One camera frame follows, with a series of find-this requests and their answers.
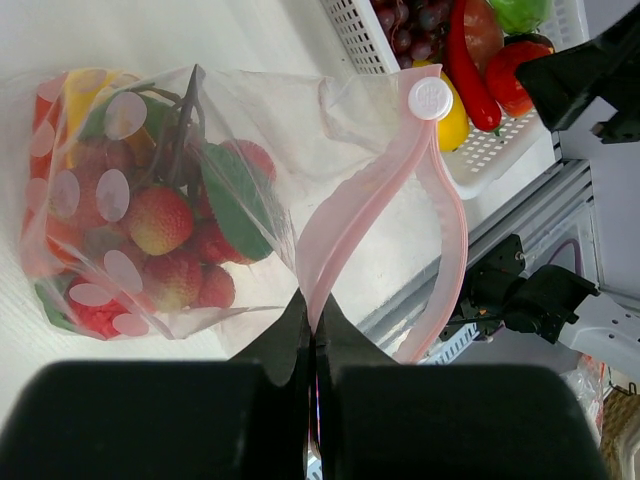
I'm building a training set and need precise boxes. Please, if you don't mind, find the clear pink zip top bag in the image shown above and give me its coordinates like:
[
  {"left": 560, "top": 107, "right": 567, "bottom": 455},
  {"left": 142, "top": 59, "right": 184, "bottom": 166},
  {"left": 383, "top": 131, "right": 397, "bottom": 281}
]
[{"left": 7, "top": 64, "right": 468, "bottom": 363}]

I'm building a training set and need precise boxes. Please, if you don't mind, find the yellow mango upper left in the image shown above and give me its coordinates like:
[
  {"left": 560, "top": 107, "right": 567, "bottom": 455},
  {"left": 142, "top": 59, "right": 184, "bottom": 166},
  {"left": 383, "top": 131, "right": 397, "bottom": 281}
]
[{"left": 64, "top": 69, "right": 156, "bottom": 171}]

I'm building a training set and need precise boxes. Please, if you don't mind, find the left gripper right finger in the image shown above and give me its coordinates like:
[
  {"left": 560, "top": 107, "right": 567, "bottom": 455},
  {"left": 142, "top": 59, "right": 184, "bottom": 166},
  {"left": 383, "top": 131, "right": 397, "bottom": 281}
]
[{"left": 314, "top": 300, "right": 607, "bottom": 479}]

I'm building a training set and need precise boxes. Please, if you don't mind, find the yellow fruit right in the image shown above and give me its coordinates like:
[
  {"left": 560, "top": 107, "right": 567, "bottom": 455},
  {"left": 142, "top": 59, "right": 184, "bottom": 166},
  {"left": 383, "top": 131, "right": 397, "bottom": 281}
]
[{"left": 437, "top": 70, "right": 470, "bottom": 153}]

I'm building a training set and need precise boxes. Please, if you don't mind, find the red chili pepper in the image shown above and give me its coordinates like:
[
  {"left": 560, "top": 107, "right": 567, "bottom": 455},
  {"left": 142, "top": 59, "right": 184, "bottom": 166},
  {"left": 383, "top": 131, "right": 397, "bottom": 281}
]
[{"left": 445, "top": 0, "right": 502, "bottom": 132}]

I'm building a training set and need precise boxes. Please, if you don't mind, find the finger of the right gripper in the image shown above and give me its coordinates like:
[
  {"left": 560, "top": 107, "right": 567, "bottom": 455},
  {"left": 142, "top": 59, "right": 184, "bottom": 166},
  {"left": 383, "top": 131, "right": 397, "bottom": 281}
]
[{"left": 515, "top": 6, "right": 639, "bottom": 133}]

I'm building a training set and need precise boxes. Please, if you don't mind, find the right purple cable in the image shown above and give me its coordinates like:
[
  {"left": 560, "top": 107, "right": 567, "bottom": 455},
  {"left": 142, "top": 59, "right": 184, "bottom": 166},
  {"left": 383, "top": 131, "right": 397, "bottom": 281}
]
[{"left": 549, "top": 238, "right": 584, "bottom": 274}]

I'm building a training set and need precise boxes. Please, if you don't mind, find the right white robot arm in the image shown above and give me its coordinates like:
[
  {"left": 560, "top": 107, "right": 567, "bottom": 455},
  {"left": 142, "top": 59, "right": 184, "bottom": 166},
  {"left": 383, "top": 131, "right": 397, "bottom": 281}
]
[{"left": 447, "top": 7, "right": 639, "bottom": 382}]

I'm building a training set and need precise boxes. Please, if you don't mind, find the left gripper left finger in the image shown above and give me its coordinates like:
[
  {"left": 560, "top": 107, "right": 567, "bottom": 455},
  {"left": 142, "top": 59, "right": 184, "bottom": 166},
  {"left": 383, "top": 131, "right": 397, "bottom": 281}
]
[{"left": 1, "top": 294, "right": 311, "bottom": 479}]

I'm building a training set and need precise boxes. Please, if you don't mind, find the dark grape bunch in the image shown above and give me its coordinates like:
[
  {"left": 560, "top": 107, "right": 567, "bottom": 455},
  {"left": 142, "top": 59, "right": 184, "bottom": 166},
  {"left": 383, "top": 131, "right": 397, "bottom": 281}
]
[{"left": 370, "top": 0, "right": 453, "bottom": 70}]

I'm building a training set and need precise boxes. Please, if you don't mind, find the white plastic fruit basket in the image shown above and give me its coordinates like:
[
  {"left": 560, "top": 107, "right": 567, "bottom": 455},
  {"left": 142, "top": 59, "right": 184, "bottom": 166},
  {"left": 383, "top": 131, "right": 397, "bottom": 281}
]
[{"left": 319, "top": 0, "right": 589, "bottom": 201}]

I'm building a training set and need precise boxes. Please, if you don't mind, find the aluminium mounting rail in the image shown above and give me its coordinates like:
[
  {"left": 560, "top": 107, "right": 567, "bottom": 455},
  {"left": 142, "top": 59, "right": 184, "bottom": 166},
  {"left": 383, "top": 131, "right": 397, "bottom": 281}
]
[{"left": 359, "top": 160, "right": 598, "bottom": 371}]

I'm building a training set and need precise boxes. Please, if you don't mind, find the green lettuce leaf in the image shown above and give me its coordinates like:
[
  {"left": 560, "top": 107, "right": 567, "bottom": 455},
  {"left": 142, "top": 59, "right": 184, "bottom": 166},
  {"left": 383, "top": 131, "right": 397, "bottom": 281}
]
[{"left": 489, "top": 0, "right": 552, "bottom": 35}]

